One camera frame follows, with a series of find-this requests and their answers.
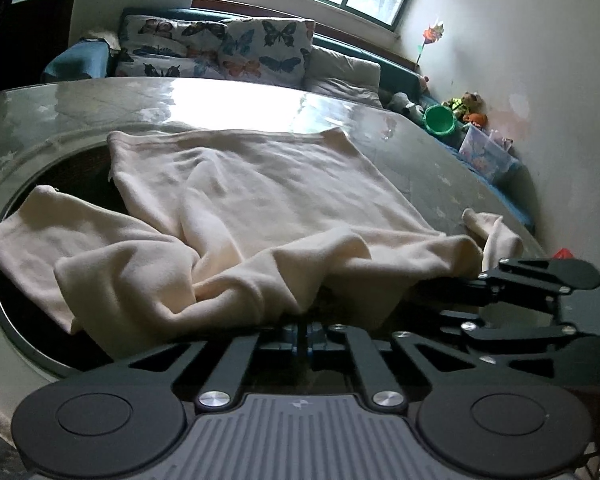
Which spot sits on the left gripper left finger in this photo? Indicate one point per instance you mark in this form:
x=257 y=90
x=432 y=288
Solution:
x=283 y=341

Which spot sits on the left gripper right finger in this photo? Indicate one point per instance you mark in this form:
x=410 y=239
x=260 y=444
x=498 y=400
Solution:
x=322 y=343

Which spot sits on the cream sweatshirt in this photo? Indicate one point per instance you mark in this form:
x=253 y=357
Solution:
x=233 y=228

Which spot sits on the clear plastic storage box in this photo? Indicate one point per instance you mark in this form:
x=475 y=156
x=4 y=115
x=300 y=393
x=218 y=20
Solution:
x=487 y=157

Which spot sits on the stuffed toy pile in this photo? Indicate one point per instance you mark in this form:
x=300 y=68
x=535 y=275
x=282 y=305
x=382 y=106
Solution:
x=467 y=109

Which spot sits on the green plastic bucket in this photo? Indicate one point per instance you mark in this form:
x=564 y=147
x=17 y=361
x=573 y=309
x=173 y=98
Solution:
x=439 y=120

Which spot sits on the grey plush toy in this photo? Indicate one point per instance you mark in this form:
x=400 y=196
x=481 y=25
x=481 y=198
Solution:
x=401 y=104

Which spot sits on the plain beige pillow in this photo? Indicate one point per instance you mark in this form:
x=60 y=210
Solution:
x=340 y=76

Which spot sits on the butterfly pillow right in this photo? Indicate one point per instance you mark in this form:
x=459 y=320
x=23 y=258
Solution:
x=267 y=50

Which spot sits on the butterfly pillow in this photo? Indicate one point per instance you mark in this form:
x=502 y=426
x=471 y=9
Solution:
x=159 y=47
x=267 y=50

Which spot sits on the colourful pinwheel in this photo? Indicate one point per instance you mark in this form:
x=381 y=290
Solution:
x=432 y=34

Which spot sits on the butterfly pillow left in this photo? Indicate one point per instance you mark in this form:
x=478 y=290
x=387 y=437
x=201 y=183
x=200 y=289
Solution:
x=159 y=47

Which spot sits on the grey quilted star table cover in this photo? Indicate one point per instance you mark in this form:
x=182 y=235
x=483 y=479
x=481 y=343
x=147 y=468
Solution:
x=418 y=166

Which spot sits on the blue cushion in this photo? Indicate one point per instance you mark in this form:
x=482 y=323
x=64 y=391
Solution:
x=87 y=59

